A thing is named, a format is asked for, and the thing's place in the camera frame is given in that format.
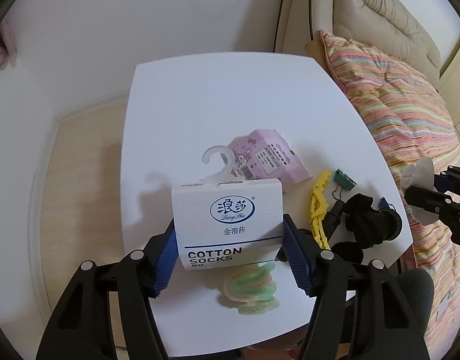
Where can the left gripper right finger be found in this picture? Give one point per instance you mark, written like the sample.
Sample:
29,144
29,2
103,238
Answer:
316,272

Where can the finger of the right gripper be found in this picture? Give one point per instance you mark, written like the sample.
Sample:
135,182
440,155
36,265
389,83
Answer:
426,199

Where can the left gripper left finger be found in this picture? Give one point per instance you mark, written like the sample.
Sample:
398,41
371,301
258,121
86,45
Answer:
141,276

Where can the white sock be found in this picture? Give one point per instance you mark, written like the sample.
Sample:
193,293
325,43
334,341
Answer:
420,174

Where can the green pink scrunchie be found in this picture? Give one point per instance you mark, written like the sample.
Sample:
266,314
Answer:
252,288

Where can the yellow plastic hair clip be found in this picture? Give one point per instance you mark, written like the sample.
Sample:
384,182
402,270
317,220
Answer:
318,210

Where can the white cotton socks box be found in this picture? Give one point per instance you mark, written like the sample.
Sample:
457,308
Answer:
226,221

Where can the black forked holder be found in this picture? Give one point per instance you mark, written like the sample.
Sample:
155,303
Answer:
370,227

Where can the striped colourful quilt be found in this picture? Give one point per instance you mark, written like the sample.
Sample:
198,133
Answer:
408,120

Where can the teal binder clip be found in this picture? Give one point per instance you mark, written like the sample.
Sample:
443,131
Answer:
343,183

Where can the pink paper package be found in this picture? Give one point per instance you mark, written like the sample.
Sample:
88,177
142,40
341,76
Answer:
264,154

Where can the cream leather headboard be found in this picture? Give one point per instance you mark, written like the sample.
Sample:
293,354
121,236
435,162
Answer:
384,24

